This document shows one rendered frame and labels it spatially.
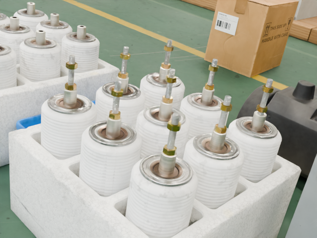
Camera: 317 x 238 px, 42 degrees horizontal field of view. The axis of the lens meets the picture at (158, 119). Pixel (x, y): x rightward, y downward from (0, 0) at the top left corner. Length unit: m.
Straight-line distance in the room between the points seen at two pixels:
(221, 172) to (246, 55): 1.16
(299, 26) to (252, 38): 0.91
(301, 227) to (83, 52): 0.66
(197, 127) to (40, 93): 0.38
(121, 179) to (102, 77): 0.47
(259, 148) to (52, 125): 0.35
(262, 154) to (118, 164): 0.25
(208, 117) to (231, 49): 1.03
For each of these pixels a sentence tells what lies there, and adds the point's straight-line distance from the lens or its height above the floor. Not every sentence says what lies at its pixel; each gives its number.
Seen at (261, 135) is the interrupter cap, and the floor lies 0.25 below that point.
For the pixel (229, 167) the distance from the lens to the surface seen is 0.63.
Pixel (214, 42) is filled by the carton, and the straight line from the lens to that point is 1.82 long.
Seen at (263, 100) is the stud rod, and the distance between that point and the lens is 0.73.
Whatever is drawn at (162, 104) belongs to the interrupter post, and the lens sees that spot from 0.70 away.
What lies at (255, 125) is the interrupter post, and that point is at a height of 0.26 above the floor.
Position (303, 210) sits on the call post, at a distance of 0.67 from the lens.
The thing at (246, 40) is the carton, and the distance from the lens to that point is 1.74.
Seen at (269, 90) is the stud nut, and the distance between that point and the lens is 0.72.
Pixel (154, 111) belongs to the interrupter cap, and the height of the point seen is 0.25.
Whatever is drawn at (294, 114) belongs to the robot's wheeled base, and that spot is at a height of 0.19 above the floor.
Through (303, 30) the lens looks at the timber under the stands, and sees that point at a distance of 2.61.
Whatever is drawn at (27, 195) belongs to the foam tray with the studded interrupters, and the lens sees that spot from 0.80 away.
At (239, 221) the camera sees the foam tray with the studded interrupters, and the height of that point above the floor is 0.15.
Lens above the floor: 0.58
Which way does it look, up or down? 27 degrees down
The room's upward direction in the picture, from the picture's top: 9 degrees clockwise
